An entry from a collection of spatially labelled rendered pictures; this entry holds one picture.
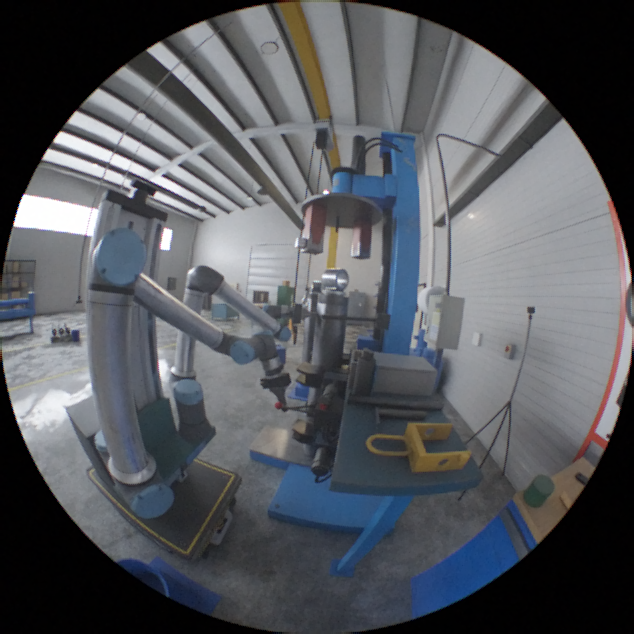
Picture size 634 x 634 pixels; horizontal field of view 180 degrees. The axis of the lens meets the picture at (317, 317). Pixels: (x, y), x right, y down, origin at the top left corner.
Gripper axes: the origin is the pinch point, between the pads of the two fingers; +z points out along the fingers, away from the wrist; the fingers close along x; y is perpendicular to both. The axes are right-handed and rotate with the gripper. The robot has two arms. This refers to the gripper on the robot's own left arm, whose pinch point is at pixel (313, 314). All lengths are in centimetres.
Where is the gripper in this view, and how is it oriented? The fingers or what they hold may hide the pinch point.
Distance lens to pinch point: 135.1
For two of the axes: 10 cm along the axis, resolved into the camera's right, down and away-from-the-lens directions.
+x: -1.0, 9.9, 1.0
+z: 9.8, 0.8, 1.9
